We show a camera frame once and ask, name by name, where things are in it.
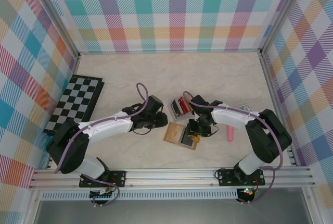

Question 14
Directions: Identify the gold credit card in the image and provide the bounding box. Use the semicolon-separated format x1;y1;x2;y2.
166;124;184;141

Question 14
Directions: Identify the orange card holder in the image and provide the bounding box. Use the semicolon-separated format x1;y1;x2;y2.
163;121;202;151

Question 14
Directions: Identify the clear card box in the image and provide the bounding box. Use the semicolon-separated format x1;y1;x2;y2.
168;97;194;121

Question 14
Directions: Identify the red credit card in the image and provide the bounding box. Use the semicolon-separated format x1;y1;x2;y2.
178;98;190;114

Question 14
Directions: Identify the black and grey chessboard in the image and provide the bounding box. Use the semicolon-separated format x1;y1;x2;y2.
43;74;105;138

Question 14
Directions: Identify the small left circuit board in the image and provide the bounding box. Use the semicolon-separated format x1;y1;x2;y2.
90;189;116;199

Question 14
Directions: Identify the thin black left gripper wire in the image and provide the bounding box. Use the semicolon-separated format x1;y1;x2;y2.
131;127;152;135

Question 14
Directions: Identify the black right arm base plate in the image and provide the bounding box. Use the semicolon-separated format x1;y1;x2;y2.
216;168;266;187

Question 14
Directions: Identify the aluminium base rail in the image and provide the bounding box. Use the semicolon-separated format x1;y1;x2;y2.
28;168;316;190

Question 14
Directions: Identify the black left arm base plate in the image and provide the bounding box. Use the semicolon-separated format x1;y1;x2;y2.
79;170;127;188

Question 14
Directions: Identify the slotted grey cable duct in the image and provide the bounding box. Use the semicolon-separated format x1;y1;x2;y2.
41;191;239;201

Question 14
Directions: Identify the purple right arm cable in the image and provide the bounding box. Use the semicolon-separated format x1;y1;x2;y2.
183;91;284;205

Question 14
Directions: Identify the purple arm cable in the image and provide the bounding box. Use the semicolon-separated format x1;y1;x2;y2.
54;82;150;207
183;91;284;205

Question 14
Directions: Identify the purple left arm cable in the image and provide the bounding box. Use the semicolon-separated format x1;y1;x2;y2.
54;82;150;207

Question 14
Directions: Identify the aluminium right frame post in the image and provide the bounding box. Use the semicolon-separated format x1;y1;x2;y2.
259;0;307;57

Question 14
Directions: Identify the aluminium frame post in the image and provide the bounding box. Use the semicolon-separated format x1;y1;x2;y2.
30;0;81;60
259;0;307;57

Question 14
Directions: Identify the aluminium left frame post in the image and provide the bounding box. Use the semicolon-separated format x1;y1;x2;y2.
30;0;81;60

